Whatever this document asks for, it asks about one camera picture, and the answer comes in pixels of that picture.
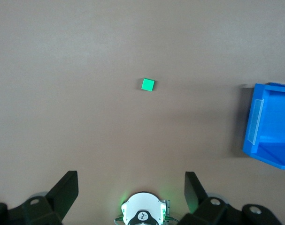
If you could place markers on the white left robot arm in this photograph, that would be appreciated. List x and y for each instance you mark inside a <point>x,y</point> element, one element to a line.
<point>142,211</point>

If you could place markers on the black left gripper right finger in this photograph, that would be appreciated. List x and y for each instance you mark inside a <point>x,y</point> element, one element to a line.
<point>210,211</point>

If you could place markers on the blue plastic storage bin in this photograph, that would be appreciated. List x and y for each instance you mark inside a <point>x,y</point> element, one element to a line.
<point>269,131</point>

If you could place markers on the brown table mat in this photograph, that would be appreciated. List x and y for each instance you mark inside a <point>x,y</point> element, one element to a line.
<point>62,70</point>

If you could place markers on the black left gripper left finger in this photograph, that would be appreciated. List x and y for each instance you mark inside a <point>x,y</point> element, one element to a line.
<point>50,206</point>

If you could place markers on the green cube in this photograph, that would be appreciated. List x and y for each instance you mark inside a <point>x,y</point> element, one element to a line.
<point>148,84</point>

